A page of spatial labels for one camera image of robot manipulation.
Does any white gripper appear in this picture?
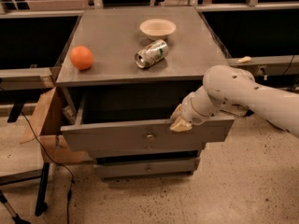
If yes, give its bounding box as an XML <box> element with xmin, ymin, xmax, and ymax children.
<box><xmin>170</xmin><ymin>87</ymin><xmax>222</xmax><ymax>133</ymax></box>

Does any grey top drawer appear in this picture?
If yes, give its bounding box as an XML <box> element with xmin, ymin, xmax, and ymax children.
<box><xmin>62</xmin><ymin>89</ymin><xmax>234</xmax><ymax>152</ymax></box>

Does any grey drawer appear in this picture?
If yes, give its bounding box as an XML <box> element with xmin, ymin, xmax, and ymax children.
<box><xmin>88</xmin><ymin>143</ymin><xmax>206</xmax><ymax>158</ymax></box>
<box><xmin>94</xmin><ymin>158</ymin><xmax>200</xmax><ymax>178</ymax></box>
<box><xmin>62</xmin><ymin>89</ymin><xmax>234</xmax><ymax>152</ymax></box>

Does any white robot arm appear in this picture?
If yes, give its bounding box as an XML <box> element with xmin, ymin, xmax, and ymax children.
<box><xmin>170</xmin><ymin>65</ymin><xmax>299</xmax><ymax>137</ymax></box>

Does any grey bottom drawer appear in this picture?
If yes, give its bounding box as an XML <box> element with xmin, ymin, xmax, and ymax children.
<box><xmin>94</xmin><ymin>158</ymin><xmax>200</xmax><ymax>178</ymax></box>

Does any grey drawer cabinet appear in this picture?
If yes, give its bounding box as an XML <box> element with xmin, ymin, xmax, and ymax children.
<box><xmin>57</xmin><ymin>7</ymin><xmax>226</xmax><ymax>165</ymax></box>

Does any grey middle drawer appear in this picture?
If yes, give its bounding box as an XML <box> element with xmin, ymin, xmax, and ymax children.
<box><xmin>88</xmin><ymin>143</ymin><xmax>206</xmax><ymax>158</ymax></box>

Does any crushed silver soda can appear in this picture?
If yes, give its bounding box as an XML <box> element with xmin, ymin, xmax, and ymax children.
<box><xmin>135</xmin><ymin>39</ymin><xmax>169</xmax><ymax>69</ymax></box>

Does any small cream foam piece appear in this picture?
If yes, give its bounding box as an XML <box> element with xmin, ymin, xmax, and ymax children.
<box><xmin>236</xmin><ymin>56</ymin><xmax>251</xmax><ymax>63</ymax></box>

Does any white paper bowl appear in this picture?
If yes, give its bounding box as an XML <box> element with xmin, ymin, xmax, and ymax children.
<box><xmin>139</xmin><ymin>19</ymin><xmax>177</xmax><ymax>41</ymax></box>

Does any orange fruit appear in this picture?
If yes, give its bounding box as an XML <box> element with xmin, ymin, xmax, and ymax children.
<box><xmin>70</xmin><ymin>46</ymin><xmax>93</xmax><ymax>70</ymax></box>

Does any brown cardboard box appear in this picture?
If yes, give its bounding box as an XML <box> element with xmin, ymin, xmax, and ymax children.
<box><xmin>21</xmin><ymin>87</ymin><xmax>91</xmax><ymax>164</ymax></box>

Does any black table leg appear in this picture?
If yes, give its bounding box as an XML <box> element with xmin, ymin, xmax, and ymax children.
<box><xmin>35</xmin><ymin>162</ymin><xmax>50</xmax><ymax>217</ymax></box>

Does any black tripod leg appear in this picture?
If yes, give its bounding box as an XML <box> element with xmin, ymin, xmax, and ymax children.
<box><xmin>0</xmin><ymin>190</ymin><xmax>31</xmax><ymax>224</ymax></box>

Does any grey metal rail right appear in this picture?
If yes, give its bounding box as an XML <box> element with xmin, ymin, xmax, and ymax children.
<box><xmin>227</xmin><ymin>55</ymin><xmax>299</xmax><ymax>77</ymax></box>

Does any grey metal rail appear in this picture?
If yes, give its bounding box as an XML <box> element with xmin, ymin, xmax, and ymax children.
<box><xmin>227</xmin><ymin>55</ymin><xmax>299</xmax><ymax>77</ymax></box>
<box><xmin>0</xmin><ymin>67</ymin><xmax>60</xmax><ymax>91</ymax></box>

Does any black power cable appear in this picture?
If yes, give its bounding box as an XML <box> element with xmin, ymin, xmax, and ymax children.
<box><xmin>20</xmin><ymin>110</ymin><xmax>76</xmax><ymax>224</ymax></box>

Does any grey metal rail left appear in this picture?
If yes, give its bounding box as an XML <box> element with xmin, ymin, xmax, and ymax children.
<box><xmin>0</xmin><ymin>67</ymin><xmax>60</xmax><ymax>91</ymax></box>

